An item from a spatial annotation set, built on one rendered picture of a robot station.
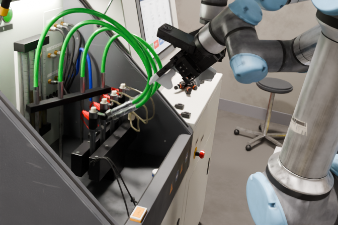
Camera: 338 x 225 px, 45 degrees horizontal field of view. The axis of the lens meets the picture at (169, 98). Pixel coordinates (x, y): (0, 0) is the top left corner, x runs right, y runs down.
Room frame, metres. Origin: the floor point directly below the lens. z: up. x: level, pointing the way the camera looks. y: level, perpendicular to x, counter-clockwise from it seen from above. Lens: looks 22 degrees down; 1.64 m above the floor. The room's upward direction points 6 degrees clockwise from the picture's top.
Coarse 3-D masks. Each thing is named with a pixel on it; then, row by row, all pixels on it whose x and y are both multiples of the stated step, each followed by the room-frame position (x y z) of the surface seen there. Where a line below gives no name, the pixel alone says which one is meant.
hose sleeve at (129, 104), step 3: (126, 102) 1.13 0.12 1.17; (129, 102) 1.12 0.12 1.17; (120, 105) 1.13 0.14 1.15; (123, 105) 1.12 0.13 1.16; (126, 105) 1.12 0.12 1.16; (129, 105) 1.12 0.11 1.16; (132, 105) 1.12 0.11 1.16; (114, 108) 1.13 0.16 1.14; (117, 108) 1.13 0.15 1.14; (120, 108) 1.13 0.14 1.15; (123, 108) 1.12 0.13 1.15; (111, 111) 1.13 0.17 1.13; (114, 111) 1.13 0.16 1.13; (117, 111) 1.13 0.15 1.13
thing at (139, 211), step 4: (136, 208) 0.90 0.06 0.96; (140, 208) 0.90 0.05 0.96; (144, 208) 0.90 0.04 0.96; (136, 212) 0.88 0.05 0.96; (140, 212) 0.88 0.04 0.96; (136, 216) 0.87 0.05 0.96; (140, 216) 0.87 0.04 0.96; (132, 220) 0.86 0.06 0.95; (136, 220) 0.86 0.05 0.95; (140, 220) 0.86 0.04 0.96
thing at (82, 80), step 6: (96, 30) 1.33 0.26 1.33; (102, 30) 1.32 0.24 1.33; (108, 30) 1.32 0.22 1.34; (90, 36) 1.33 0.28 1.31; (90, 42) 1.33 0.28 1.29; (84, 48) 1.33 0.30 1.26; (144, 48) 1.28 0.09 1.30; (84, 54) 1.33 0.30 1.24; (150, 54) 1.28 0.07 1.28; (84, 60) 1.33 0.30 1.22; (150, 60) 1.28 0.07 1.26; (84, 66) 1.34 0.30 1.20; (84, 72) 1.34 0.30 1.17; (84, 78) 1.34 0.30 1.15; (84, 84) 1.34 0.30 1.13; (156, 84) 1.27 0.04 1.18; (84, 90) 1.34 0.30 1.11; (150, 96) 1.28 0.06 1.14; (138, 102) 1.28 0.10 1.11
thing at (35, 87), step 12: (60, 12) 1.18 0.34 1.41; (72, 12) 1.17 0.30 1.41; (84, 12) 1.16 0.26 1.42; (96, 12) 1.15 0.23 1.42; (48, 24) 1.19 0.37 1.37; (120, 24) 1.14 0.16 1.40; (132, 36) 1.13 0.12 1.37; (36, 60) 1.20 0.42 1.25; (144, 60) 1.11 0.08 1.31; (36, 72) 1.20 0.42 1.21; (36, 84) 1.20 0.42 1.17; (144, 96) 1.11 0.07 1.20
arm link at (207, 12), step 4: (204, 4) 1.23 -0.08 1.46; (200, 8) 1.19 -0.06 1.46; (204, 8) 1.17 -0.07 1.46; (208, 8) 1.16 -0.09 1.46; (212, 8) 1.16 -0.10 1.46; (216, 8) 1.16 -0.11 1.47; (220, 8) 1.16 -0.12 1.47; (224, 8) 1.17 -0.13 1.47; (200, 12) 1.19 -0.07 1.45; (204, 12) 1.17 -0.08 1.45; (208, 12) 1.16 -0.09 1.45; (212, 12) 1.16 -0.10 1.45; (216, 12) 1.16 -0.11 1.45; (220, 12) 1.17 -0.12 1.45; (200, 16) 1.18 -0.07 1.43; (204, 16) 1.17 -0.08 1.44; (208, 16) 1.16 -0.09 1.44; (212, 16) 1.16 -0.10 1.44; (208, 20) 1.17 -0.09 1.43
